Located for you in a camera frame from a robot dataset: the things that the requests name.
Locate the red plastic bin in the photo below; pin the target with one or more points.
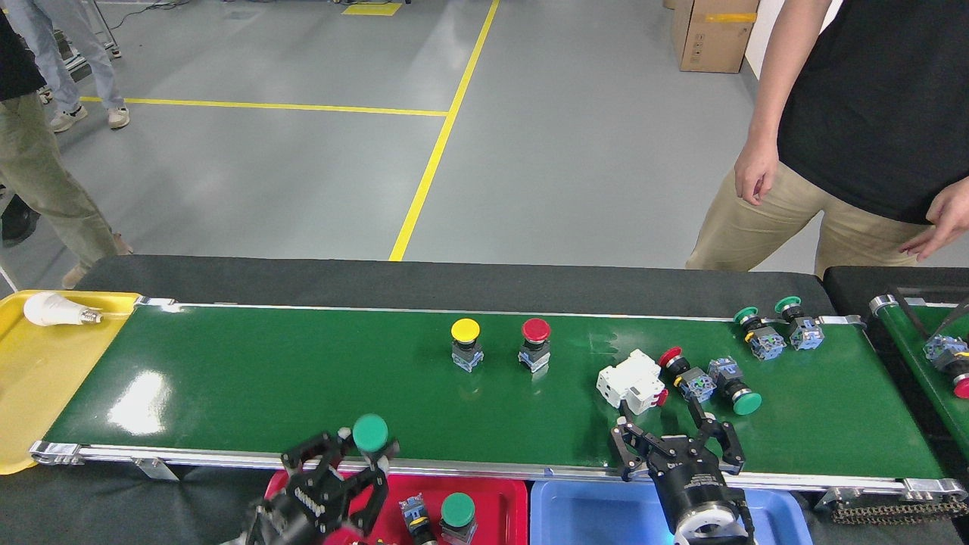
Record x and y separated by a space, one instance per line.
503 515

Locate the short green conveyor belt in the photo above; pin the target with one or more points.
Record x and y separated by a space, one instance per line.
908 356

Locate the yellow plastic tray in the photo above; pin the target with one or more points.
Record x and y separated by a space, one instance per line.
45 378

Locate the person's right forearm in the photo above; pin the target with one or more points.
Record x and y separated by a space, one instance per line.
780 91

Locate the yellow push button switch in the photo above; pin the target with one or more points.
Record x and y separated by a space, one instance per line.
465 330

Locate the black conveyor guide frame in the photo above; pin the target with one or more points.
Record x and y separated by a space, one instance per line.
901 294

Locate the person's left hand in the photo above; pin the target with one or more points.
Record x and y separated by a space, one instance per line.
954 216

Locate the white light bulb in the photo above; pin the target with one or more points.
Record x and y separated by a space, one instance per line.
49 309

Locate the blue plastic bin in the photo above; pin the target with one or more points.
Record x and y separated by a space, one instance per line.
590 522

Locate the person's right hand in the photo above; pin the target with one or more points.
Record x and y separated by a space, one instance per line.
757 170

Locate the long green conveyor belt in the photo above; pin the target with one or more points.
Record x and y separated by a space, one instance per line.
303 378

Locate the white circuit breaker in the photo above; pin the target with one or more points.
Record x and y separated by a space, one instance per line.
628 378

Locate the brown cardboard box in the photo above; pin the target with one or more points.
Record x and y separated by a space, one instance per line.
711 42

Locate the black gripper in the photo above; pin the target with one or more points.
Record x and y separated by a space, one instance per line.
693 481
291 518

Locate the green push button switch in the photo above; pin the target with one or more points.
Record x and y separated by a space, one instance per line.
370 433
746 314
458 509
787 303
747 403

